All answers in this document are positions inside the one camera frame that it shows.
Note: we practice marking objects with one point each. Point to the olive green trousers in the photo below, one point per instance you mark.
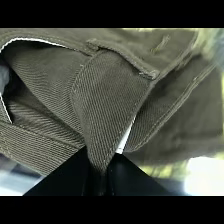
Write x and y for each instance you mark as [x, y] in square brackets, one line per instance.
[110, 96]

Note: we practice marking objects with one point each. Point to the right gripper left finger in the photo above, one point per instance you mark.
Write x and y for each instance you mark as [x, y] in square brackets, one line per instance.
[68, 181]

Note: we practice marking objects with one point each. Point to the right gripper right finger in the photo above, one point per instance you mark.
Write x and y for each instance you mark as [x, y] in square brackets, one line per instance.
[133, 181]

